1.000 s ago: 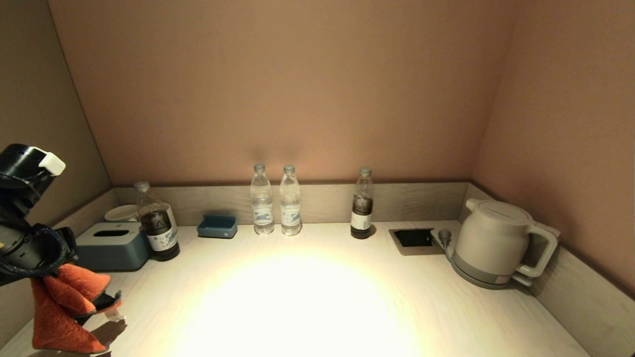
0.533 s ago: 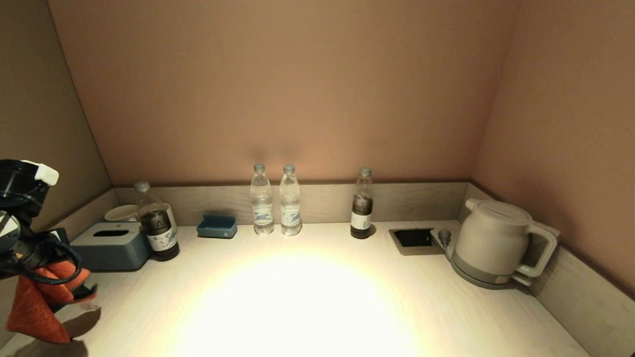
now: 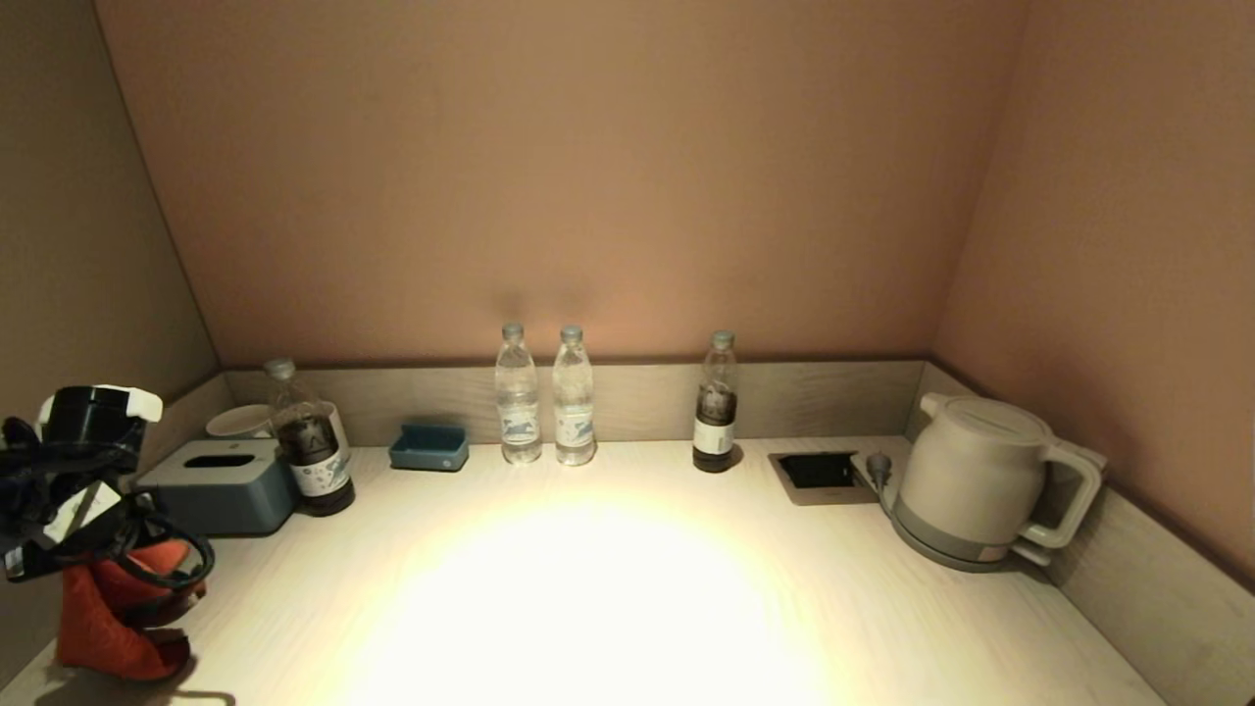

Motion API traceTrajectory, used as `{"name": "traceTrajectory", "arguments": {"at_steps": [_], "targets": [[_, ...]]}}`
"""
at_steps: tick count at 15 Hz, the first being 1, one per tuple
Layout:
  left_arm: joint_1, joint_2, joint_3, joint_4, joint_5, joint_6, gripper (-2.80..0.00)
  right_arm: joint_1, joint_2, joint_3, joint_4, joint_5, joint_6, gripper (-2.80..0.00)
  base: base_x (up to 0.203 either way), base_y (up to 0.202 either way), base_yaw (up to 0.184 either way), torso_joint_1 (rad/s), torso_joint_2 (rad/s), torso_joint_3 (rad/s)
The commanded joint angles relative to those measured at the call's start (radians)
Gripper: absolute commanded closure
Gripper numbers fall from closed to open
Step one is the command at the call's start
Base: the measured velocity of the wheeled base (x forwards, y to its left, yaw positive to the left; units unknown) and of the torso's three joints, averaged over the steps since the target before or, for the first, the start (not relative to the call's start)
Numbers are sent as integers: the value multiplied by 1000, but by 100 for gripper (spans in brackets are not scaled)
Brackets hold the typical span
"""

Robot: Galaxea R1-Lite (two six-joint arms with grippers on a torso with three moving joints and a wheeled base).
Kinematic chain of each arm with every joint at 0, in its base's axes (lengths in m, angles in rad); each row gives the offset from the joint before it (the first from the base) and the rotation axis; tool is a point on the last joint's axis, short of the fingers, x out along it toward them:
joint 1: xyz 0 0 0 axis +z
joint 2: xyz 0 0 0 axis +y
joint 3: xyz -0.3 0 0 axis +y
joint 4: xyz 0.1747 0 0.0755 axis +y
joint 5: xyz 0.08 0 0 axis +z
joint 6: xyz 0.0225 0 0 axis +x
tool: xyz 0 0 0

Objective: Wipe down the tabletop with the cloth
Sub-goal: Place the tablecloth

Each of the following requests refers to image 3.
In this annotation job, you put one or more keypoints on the black recessed power socket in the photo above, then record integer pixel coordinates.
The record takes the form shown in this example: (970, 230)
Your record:
(822, 473)

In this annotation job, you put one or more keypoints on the orange microfibre cloth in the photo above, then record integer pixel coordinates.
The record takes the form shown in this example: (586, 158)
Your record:
(108, 628)

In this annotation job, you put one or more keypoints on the grey kettle base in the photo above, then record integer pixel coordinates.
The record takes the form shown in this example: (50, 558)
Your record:
(941, 554)

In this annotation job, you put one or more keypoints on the dark drink bottle white label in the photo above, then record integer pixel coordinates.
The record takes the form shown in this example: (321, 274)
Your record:
(717, 422)

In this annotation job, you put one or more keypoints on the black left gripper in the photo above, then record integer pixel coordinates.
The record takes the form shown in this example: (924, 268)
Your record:
(59, 500)

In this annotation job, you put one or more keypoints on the grey kettle plug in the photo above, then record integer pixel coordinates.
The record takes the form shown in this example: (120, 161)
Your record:
(879, 468)

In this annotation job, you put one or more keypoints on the small blue tray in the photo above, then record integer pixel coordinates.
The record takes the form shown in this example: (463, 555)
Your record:
(429, 451)

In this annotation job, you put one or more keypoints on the cream electric kettle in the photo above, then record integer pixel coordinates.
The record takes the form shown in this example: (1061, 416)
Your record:
(976, 471)

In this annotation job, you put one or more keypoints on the dark drink bottle patterned label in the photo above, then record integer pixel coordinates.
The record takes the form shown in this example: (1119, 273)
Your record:
(316, 461)

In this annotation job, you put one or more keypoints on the white cup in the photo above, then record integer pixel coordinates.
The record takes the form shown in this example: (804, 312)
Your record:
(240, 422)

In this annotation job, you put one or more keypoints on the clear water bottle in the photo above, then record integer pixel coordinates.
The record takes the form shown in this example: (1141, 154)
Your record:
(519, 412)
(575, 412)

